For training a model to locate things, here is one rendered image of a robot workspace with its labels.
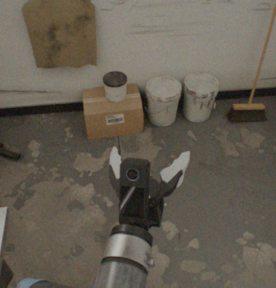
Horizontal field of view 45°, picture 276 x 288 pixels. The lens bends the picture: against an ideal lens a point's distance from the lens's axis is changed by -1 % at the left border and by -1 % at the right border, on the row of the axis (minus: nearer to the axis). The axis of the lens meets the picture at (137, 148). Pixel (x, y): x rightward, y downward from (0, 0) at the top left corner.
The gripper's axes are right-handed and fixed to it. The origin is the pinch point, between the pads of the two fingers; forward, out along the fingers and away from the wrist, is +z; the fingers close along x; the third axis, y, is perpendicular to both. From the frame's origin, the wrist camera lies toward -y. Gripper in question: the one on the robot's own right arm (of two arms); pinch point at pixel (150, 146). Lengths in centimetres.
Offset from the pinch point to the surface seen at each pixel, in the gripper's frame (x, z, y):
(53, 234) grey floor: -97, 54, 156
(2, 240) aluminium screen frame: -65, 3, 61
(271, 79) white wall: 60, 245, 156
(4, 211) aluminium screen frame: -70, 14, 60
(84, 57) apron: -100, 184, 93
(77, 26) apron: -97, 182, 65
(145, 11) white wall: -49, 204, 66
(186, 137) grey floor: -16, 170, 167
